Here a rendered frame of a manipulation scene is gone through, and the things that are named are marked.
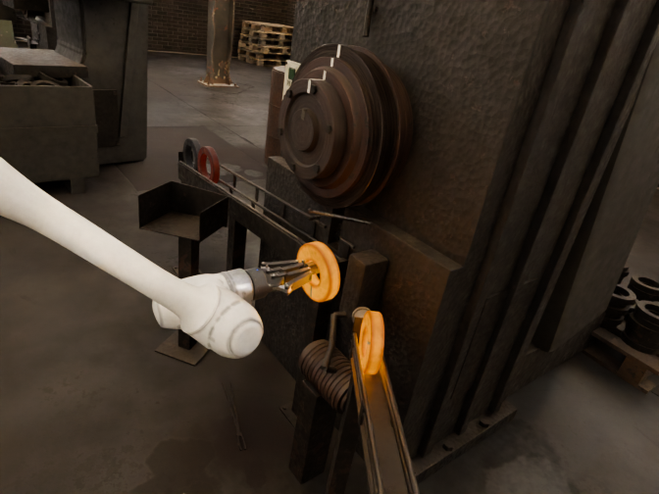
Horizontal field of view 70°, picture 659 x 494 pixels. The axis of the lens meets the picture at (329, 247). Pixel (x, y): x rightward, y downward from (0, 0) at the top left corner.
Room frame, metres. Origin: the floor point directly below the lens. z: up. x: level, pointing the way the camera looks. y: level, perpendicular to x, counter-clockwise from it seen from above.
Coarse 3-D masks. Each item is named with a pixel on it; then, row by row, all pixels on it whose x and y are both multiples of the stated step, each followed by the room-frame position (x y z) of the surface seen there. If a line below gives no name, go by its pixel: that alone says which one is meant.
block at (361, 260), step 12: (360, 252) 1.26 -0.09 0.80; (372, 252) 1.27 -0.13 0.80; (348, 264) 1.24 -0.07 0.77; (360, 264) 1.20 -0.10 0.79; (372, 264) 1.20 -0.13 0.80; (384, 264) 1.23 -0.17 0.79; (348, 276) 1.23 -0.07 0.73; (360, 276) 1.19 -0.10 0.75; (372, 276) 1.21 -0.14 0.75; (348, 288) 1.22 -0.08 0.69; (360, 288) 1.19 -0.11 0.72; (372, 288) 1.21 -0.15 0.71; (348, 300) 1.21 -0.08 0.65; (360, 300) 1.19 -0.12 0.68; (372, 300) 1.22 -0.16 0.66; (348, 312) 1.20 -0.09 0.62; (348, 324) 1.20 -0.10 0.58
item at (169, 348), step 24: (144, 192) 1.61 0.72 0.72; (168, 192) 1.75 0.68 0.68; (192, 192) 1.75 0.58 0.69; (144, 216) 1.60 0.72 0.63; (168, 216) 1.71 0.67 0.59; (192, 216) 1.73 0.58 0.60; (216, 216) 1.62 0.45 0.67; (192, 240) 1.61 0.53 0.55; (192, 264) 1.61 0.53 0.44; (192, 360) 1.54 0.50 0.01
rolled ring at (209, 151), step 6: (204, 150) 2.10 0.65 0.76; (210, 150) 2.07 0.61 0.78; (198, 156) 2.15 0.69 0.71; (204, 156) 2.14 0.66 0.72; (210, 156) 2.05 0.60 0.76; (216, 156) 2.06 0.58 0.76; (198, 162) 2.15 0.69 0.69; (204, 162) 2.15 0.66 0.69; (210, 162) 2.05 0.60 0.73; (216, 162) 2.04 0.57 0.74; (198, 168) 2.14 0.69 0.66; (204, 168) 2.14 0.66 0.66; (216, 168) 2.03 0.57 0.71; (204, 174) 2.12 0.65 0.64; (216, 174) 2.03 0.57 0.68; (216, 180) 2.04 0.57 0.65
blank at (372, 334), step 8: (368, 312) 0.99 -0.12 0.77; (376, 312) 0.99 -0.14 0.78; (368, 320) 0.97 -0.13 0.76; (376, 320) 0.95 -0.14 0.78; (368, 328) 0.95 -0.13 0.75; (376, 328) 0.92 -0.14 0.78; (360, 336) 1.01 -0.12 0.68; (368, 336) 0.93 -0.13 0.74; (376, 336) 0.91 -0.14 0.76; (360, 344) 0.99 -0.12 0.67; (368, 344) 0.91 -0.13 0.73; (376, 344) 0.89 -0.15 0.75; (360, 352) 0.97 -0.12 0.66; (368, 352) 0.90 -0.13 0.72; (376, 352) 0.89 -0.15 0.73; (368, 360) 0.88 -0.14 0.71; (376, 360) 0.88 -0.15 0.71; (368, 368) 0.88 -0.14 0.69; (376, 368) 0.88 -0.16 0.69
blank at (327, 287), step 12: (300, 252) 1.09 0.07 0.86; (312, 252) 1.05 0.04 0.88; (324, 252) 1.03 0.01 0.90; (324, 264) 1.01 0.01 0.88; (336, 264) 1.02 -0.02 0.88; (312, 276) 1.07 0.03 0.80; (324, 276) 1.01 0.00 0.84; (336, 276) 1.00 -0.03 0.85; (312, 288) 1.04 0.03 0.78; (324, 288) 1.00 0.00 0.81; (336, 288) 1.00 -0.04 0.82; (324, 300) 1.00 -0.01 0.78
